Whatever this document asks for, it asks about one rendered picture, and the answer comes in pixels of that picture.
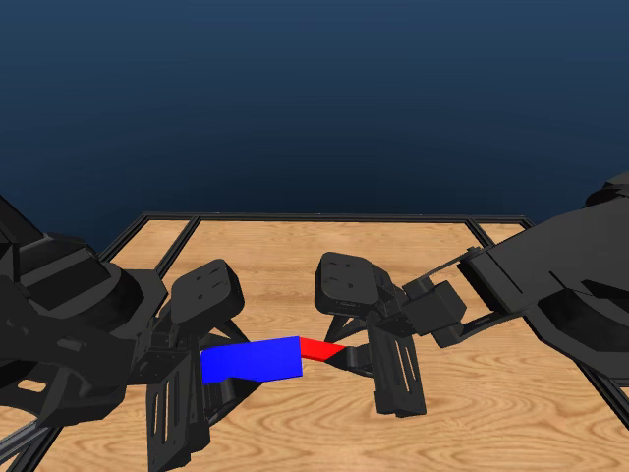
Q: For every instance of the black table frame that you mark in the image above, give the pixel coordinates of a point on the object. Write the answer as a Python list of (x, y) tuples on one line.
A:
[(319, 216)]

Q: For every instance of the blue hollow socket block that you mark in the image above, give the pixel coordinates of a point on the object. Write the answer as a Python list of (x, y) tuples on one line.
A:
[(250, 359)]

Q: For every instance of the thin red peg bar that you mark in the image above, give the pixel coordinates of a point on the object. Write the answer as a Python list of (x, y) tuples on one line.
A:
[(317, 349)]

